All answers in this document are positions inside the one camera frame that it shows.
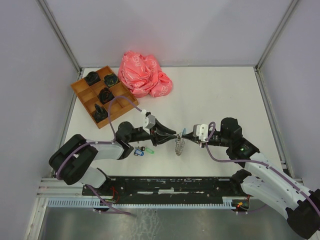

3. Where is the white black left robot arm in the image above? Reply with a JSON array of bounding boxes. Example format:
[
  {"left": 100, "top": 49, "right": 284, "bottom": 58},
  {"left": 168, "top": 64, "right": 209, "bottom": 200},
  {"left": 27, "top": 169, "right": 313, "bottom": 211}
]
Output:
[{"left": 48, "top": 115, "right": 177, "bottom": 195}]

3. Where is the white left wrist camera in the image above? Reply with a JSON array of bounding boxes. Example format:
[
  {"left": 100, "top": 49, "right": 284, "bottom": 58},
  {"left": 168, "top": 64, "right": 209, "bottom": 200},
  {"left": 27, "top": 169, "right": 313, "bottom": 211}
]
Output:
[{"left": 141, "top": 109, "right": 156, "bottom": 132}]

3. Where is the crumpled pink plastic bag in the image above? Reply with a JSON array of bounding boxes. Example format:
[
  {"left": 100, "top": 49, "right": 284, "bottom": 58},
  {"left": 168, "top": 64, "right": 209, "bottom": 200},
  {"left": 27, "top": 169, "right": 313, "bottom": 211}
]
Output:
[{"left": 117, "top": 51, "right": 173, "bottom": 98}]

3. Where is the aluminium front frame rail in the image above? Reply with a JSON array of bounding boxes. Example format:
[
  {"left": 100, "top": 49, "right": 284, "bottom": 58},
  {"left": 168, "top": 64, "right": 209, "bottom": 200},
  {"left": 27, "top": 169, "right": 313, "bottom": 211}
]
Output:
[{"left": 36, "top": 177, "right": 86, "bottom": 197}]

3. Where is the black rolled item centre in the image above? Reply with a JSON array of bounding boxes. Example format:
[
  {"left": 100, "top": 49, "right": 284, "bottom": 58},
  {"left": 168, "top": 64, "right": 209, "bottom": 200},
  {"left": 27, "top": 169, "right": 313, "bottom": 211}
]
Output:
[{"left": 98, "top": 88, "right": 114, "bottom": 104}]

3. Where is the white slotted cable duct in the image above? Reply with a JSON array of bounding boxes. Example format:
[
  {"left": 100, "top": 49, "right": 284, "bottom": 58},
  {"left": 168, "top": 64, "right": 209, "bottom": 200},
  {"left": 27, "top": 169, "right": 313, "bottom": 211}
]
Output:
[{"left": 47, "top": 194, "right": 248, "bottom": 210}]

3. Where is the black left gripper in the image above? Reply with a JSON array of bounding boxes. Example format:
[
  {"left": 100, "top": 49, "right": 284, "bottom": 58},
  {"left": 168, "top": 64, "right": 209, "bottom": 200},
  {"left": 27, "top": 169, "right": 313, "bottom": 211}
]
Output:
[{"left": 127, "top": 118, "right": 177, "bottom": 147}]

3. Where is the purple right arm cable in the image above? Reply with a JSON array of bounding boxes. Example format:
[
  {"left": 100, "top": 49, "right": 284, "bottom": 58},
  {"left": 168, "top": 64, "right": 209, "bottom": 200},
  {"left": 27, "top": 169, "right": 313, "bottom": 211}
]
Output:
[{"left": 204, "top": 121, "right": 320, "bottom": 213}]

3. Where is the brown wooden compartment tray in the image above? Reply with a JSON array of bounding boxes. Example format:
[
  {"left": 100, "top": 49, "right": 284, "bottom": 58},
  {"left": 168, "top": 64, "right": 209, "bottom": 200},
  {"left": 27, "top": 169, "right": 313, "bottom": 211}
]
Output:
[{"left": 71, "top": 66, "right": 139, "bottom": 129}]

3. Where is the aluminium frame post right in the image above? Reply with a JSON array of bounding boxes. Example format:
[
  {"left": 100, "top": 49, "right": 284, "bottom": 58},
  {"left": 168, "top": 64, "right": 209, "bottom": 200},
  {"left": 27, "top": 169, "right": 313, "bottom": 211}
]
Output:
[{"left": 254, "top": 0, "right": 301, "bottom": 70}]

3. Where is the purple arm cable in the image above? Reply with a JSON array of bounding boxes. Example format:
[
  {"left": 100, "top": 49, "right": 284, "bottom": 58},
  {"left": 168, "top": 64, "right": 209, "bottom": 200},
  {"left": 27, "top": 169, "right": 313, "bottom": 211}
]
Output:
[
  {"left": 204, "top": 121, "right": 320, "bottom": 213},
  {"left": 56, "top": 96, "right": 147, "bottom": 216}
]

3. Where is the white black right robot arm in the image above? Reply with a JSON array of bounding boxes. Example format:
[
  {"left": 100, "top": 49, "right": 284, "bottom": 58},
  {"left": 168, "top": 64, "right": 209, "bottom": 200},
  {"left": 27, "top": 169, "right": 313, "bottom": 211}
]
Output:
[{"left": 181, "top": 117, "right": 320, "bottom": 240}]

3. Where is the black metal base rail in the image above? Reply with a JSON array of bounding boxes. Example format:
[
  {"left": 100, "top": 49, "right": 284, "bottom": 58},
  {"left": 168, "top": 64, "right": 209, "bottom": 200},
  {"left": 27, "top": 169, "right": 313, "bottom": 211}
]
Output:
[{"left": 96, "top": 176, "right": 248, "bottom": 203}]

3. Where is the aluminium frame post left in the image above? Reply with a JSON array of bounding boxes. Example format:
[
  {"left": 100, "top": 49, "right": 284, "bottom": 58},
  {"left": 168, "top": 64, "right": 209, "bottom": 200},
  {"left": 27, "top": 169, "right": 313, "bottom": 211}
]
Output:
[{"left": 36, "top": 0, "right": 82, "bottom": 73}]

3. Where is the black rolled item top left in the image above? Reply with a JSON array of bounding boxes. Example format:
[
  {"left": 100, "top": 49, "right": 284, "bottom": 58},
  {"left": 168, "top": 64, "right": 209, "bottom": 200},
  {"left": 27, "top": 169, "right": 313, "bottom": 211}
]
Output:
[{"left": 84, "top": 71, "right": 101, "bottom": 86}]

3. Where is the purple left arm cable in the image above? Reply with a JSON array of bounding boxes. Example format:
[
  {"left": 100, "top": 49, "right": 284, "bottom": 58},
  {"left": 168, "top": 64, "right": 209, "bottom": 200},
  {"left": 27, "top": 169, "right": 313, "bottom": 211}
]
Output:
[{"left": 56, "top": 96, "right": 147, "bottom": 216}]

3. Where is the black yellow rolled item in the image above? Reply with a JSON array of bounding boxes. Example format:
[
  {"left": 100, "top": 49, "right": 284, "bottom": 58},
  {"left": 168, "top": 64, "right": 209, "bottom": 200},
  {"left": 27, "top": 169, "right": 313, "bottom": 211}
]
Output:
[{"left": 103, "top": 73, "right": 119, "bottom": 88}]

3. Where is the black rolled item lower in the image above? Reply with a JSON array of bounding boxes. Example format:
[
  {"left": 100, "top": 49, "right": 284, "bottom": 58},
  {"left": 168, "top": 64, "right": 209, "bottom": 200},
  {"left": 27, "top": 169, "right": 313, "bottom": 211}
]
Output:
[{"left": 93, "top": 103, "right": 109, "bottom": 123}]

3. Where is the aluminium frame post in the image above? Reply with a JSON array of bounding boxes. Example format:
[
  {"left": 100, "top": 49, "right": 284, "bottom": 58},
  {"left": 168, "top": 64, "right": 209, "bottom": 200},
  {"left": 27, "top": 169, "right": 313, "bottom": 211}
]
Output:
[
  {"left": 36, "top": 0, "right": 82, "bottom": 73},
  {"left": 254, "top": 0, "right": 301, "bottom": 70}
]

